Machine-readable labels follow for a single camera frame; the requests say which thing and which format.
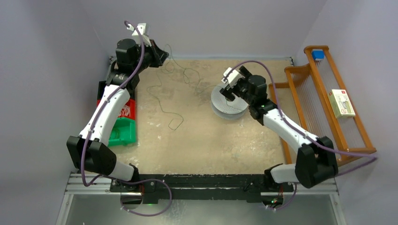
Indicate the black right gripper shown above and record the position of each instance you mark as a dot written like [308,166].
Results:
[233,90]

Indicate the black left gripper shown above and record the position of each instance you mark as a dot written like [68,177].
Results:
[157,54]

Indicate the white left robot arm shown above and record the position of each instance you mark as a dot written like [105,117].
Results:
[89,150]

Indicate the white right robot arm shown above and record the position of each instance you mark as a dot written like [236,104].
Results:
[314,162]

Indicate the white perforated spool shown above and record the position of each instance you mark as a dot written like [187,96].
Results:
[224,108]

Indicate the red bin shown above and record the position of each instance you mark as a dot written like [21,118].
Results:
[129,110]

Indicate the wooden rack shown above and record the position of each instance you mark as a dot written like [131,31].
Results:
[309,86]

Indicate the blue block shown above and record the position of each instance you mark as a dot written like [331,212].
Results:
[317,54]

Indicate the green bin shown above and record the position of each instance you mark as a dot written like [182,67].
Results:
[123,133]

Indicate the white cardboard box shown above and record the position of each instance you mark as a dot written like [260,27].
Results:
[341,104]

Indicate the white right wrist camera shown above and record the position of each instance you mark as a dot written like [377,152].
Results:
[231,77]

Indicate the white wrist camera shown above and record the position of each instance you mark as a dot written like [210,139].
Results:
[231,77]
[139,33]

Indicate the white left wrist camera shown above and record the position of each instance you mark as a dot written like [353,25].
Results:
[139,33]

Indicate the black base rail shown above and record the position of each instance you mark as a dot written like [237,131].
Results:
[251,188]

